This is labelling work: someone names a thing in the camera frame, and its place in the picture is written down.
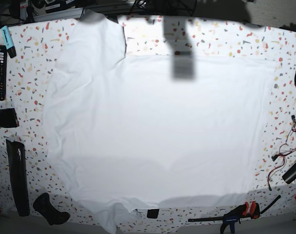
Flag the black orange bar clamp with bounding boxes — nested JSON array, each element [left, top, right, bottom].
[[187, 201, 260, 234]]

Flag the black game controller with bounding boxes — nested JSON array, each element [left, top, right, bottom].
[[33, 193, 71, 225]]

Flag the blue highlighter marker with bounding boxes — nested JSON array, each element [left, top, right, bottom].
[[1, 25, 17, 58]]

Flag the long black pouch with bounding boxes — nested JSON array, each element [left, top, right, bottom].
[[6, 139, 30, 216]]

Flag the thin black rod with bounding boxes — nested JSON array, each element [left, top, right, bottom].
[[260, 195, 281, 215]]

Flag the white T-shirt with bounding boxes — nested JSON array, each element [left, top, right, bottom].
[[43, 10, 275, 234]]

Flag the black cylinder flashlight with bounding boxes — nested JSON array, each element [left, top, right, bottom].
[[282, 162, 296, 184]]

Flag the black flat box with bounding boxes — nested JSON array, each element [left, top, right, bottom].
[[0, 108, 19, 128]]

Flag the black TV remote control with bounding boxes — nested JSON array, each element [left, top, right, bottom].
[[0, 45, 7, 101]]

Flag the red black wire bundle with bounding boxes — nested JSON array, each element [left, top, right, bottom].
[[267, 112, 296, 192]]

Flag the small black case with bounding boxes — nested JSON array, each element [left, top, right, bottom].
[[147, 209, 159, 219]]

